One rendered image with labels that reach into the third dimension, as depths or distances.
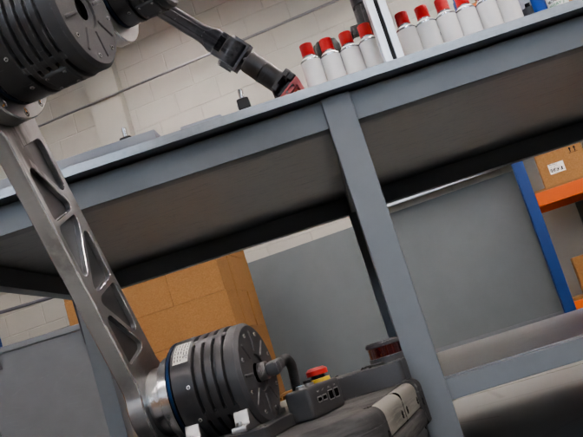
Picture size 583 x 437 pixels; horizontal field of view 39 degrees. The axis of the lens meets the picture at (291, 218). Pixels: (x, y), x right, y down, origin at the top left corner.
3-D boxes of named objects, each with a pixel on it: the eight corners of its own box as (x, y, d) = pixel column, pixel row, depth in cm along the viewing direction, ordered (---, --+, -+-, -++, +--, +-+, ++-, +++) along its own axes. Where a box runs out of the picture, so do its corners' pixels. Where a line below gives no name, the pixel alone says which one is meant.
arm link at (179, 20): (116, 3, 230) (136, -30, 229) (128, 11, 235) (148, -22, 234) (222, 70, 210) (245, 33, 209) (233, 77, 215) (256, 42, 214)
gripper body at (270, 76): (295, 83, 216) (272, 68, 217) (291, 71, 206) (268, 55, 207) (280, 103, 216) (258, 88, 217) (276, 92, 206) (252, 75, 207)
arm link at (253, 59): (235, 66, 210) (248, 48, 210) (242, 71, 217) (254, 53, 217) (257, 81, 209) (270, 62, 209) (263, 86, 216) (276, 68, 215)
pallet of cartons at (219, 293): (298, 407, 598) (244, 225, 621) (274, 423, 517) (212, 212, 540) (147, 453, 616) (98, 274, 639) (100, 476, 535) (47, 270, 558)
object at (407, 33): (435, 88, 210) (409, 14, 213) (436, 81, 205) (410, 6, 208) (415, 94, 210) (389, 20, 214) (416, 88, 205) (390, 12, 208)
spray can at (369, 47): (399, 97, 209) (374, 23, 213) (396, 93, 204) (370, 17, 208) (380, 105, 210) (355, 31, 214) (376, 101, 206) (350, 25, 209)
